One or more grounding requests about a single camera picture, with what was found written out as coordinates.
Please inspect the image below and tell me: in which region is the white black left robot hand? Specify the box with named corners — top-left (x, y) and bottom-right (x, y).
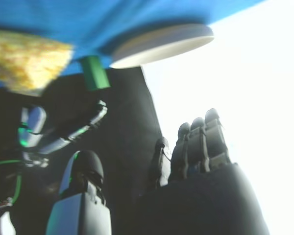
top-left (45, 108), bottom-right (270, 235)

